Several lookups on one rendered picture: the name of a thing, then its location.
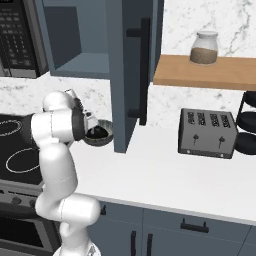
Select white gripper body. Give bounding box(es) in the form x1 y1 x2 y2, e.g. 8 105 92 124
83 112 101 134

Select blue cabinet door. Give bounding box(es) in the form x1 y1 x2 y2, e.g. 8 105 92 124
105 0 165 155

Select black stove with hob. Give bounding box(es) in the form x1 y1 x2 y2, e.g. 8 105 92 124
0 112 63 256

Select blue drawer front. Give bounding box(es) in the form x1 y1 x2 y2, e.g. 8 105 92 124
142 207 253 240
97 199 146 224

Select black microwave oven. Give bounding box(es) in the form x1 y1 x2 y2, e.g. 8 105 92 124
0 0 50 80

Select dark grey four-slot toaster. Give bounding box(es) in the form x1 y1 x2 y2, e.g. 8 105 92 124
177 107 240 160

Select blue base cupboard door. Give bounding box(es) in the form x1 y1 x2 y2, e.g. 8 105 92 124
87 213 144 256
141 226 248 256

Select glass jar with brown contents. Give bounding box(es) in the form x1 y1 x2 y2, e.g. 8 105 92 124
189 30 220 66

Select black tiered stand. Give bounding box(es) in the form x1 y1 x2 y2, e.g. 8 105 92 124
234 90 256 156

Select blue open wall cabinet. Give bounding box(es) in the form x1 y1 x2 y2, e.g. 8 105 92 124
34 0 112 81

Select black long door handle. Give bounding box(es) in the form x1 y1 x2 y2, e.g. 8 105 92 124
125 17 151 127

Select wooden wall shelf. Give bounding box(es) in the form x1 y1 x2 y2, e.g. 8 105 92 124
152 54 256 92

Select black cupboard door handle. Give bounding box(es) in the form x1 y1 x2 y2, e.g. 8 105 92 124
146 232 154 256
130 230 138 256

